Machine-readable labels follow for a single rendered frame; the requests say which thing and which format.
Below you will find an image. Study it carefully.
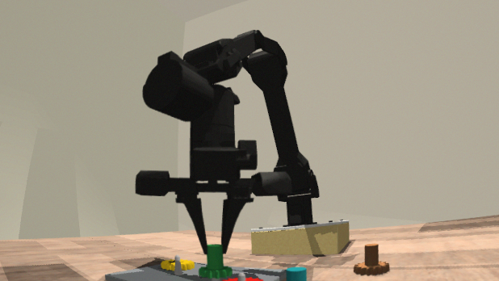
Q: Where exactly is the yellow gear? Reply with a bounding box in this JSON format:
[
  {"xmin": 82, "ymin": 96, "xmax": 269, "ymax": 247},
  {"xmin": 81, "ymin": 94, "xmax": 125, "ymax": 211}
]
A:
[{"xmin": 161, "ymin": 259, "xmax": 195, "ymax": 271}]

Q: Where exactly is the brown gear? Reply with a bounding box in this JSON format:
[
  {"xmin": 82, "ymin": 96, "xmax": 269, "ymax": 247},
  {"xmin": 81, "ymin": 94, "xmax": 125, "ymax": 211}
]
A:
[{"xmin": 354, "ymin": 243, "xmax": 390, "ymax": 275}]

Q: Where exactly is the green gear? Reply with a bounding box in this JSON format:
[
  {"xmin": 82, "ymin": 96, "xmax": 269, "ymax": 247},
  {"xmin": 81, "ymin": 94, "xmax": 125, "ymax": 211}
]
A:
[{"xmin": 199, "ymin": 244, "xmax": 233, "ymax": 279}]

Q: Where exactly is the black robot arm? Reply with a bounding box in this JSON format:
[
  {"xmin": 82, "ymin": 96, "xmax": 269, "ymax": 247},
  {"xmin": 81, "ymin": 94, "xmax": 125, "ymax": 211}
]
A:
[{"xmin": 142, "ymin": 30, "xmax": 320, "ymax": 227}]

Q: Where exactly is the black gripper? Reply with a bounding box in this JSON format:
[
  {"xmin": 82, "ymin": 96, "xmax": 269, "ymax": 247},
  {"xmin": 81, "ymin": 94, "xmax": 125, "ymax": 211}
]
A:
[{"xmin": 135, "ymin": 124, "xmax": 292, "ymax": 254}]

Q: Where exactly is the teal gear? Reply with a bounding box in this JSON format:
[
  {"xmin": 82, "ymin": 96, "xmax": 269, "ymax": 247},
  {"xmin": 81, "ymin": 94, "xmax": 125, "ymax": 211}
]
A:
[{"xmin": 286, "ymin": 267, "xmax": 307, "ymax": 281}]

